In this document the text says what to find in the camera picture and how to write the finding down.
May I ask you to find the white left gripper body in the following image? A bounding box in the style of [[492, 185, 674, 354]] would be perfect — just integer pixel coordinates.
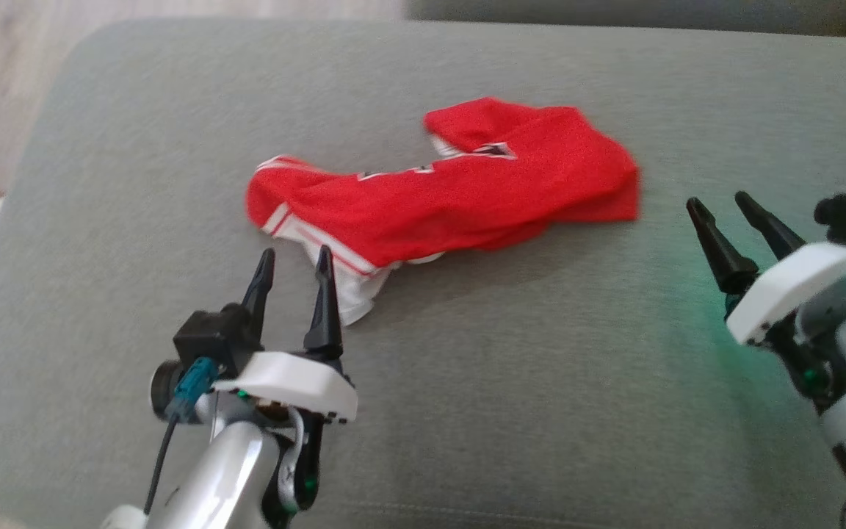
[[211, 351, 359, 425]]

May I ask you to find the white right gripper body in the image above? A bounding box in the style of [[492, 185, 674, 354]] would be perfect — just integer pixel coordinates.
[[726, 242, 846, 346]]

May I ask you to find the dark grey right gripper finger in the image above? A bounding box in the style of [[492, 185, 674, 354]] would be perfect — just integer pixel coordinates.
[[686, 197, 760, 295], [735, 191, 807, 259]]

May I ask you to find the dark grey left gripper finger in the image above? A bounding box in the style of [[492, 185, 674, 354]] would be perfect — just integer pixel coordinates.
[[241, 248, 277, 346], [303, 245, 344, 361]]

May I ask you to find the red basketball jersey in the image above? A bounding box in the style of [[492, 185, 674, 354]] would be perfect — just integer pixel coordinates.
[[245, 97, 642, 326]]

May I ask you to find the grey fabric sofa seat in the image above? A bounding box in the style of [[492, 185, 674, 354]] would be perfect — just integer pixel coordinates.
[[0, 18, 846, 529]]

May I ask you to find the grey sofa back cushion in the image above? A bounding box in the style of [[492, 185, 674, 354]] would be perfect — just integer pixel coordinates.
[[405, 0, 846, 36]]

